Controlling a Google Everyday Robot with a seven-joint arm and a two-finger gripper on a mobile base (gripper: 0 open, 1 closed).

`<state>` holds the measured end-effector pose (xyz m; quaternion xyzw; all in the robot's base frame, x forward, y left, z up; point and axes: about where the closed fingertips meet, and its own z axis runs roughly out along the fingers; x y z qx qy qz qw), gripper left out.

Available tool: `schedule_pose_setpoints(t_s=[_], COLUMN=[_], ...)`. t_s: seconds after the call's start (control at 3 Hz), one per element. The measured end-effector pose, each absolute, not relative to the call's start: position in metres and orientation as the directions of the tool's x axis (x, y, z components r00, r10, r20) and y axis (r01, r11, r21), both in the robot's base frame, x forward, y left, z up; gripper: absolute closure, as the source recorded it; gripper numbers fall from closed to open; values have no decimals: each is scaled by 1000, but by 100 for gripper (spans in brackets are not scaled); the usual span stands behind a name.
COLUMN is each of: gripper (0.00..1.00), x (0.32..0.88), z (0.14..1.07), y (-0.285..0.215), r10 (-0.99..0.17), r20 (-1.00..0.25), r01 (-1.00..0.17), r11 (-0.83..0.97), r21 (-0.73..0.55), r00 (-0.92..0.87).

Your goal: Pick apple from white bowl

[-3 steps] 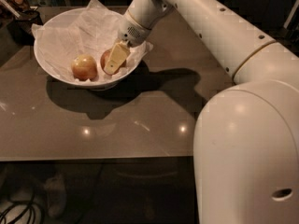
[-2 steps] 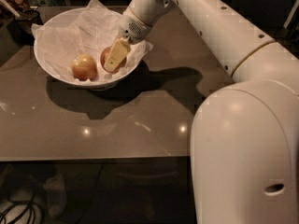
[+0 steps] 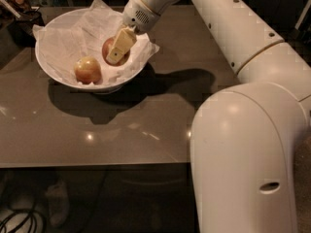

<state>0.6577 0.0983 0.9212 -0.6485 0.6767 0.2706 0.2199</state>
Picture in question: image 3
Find yellowish apple on left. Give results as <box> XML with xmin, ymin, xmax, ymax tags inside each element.
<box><xmin>74</xmin><ymin>56</ymin><xmax>102</xmax><ymax>84</ymax></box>

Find black cables on floor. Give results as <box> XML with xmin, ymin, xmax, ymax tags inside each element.
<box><xmin>0</xmin><ymin>191</ymin><xmax>48</xmax><ymax>233</ymax></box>

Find dark bag with strap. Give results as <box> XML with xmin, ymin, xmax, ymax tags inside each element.
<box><xmin>0</xmin><ymin>0</ymin><xmax>45</xmax><ymax>46</ymax></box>

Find red apple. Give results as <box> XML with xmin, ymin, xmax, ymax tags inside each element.
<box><xmin>102</xmin><ymin>37</ymin><xmax>130</xmax><ymax>66</ymax></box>

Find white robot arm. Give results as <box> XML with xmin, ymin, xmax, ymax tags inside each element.
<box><xmin>122</xmin><ymin>0</ymin><xmax>311</xmax><ymax>233</ymax></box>

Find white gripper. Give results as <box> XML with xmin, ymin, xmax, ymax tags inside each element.
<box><xmin>107</xmin><ymin>0</ymin><xmax>159</xmax><ymax>65</ymax></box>

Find white paper liner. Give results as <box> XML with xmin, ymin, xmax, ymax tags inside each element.
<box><xmin>32</xmin><ymin>0</ymin><xmax>160</xmax><ymax>88</ymax></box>

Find white bowl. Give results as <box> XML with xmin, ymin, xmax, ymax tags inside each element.
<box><xmin>34</xmin><ymin>7</ymin><xmax>151</xmax><ymax>94</ymax></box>

